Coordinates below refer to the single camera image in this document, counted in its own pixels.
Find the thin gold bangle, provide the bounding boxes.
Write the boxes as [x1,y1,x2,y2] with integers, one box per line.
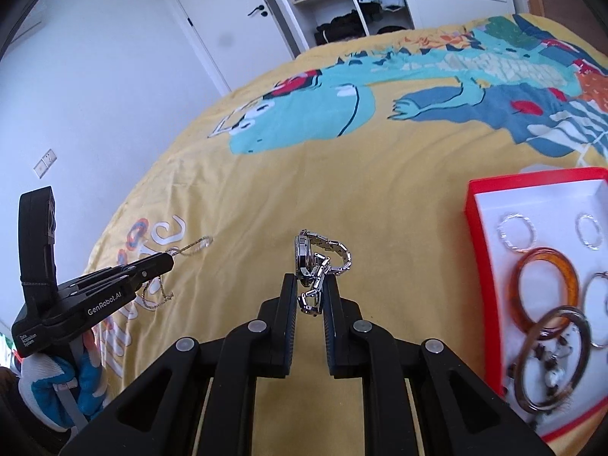
[583,272,608,349]

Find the red box with white inside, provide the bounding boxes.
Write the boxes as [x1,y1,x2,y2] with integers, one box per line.
[464,166,608,443]

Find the orange translucent bangle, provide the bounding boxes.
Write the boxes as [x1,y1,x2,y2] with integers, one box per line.
[510,247,581,334]

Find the silver metal wristwatch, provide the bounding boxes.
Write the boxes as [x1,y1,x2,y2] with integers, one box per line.
[294,229,353,317]

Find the person's left hand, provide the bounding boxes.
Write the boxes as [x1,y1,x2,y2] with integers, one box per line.
[16,330,109,434]

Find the white wall switch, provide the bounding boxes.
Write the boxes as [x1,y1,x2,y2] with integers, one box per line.
[33,148,58,179]

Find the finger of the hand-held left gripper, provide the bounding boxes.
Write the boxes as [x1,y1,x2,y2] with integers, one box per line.
[70,252,175,298]

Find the dark and white beaded bracelet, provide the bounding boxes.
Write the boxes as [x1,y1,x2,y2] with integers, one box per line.
[506,335,574,431]

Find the dark brown tortoiseshell bangle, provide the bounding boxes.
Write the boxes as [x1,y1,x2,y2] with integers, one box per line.
[514,306,592,413]

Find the thin chain necklace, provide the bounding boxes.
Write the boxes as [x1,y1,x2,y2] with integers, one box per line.
[140,236,215,312]

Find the white door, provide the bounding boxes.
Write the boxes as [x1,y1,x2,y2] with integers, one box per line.
[163,0,298,94]

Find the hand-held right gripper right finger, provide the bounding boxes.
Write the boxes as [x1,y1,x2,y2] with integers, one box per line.
[323,276,556,456]

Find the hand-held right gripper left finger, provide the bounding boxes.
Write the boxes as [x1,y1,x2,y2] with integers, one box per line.
[59,273,299,456]

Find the yellow printed blanket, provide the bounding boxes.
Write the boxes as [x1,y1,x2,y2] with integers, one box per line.
[83,12,608,456]

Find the twisted silver hoop earring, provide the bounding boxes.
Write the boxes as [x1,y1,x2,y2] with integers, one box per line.
[497,213,538,254]
[576,213,604,250]

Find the dark folded clothes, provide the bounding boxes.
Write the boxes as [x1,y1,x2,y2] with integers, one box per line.
[312,9,367,44]

